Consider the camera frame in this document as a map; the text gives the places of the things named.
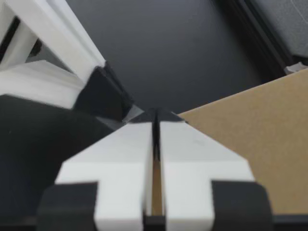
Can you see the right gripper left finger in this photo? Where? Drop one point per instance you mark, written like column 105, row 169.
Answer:
column 120, row 168

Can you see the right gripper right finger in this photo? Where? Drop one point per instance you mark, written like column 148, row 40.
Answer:
column 192, row 168

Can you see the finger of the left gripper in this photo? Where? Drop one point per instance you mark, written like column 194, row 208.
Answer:
column 101, row 93

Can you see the cut piece of clear tape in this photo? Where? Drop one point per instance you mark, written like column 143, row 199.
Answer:
column 134, row 114

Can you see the brown cardboard box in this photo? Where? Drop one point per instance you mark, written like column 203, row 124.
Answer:
column 264, row 125

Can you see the pale frame corner bracket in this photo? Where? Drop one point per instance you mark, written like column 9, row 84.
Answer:
column 294, row 68

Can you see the black frame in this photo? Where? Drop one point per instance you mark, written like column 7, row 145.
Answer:
column 260, row 36

